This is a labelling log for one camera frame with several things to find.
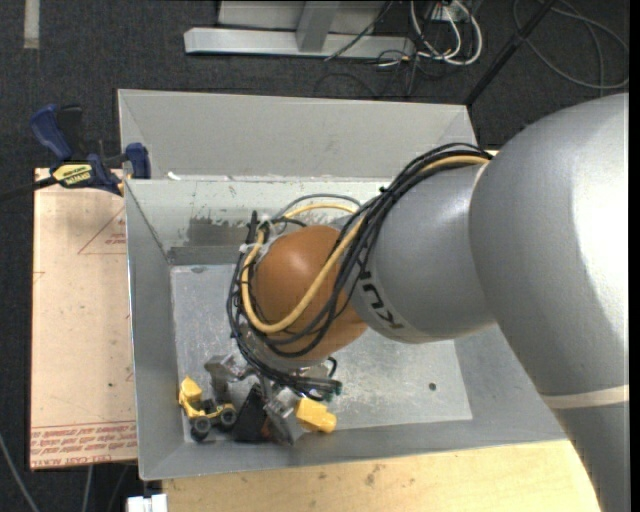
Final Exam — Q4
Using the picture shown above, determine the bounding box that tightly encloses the black wedge-shaped object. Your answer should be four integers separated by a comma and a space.
231, 386, 274, 444

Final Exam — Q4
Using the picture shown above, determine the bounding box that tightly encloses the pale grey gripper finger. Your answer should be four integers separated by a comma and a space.
203, 353, 242, 402
261, 386, 306, 447

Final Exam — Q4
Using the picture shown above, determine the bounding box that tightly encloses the yellow toy loader truck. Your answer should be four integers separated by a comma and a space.
178, 374, 239, 443

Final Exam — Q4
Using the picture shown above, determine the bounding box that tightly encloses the yellow toy block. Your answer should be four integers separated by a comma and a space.
293, 396, 338, 435

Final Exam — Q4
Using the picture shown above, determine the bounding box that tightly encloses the grey metal bin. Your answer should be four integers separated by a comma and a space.
117, 88, 572, 482

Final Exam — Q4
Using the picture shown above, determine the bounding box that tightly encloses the brown cardboard board, red print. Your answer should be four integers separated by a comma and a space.
29, 167, 139, 471

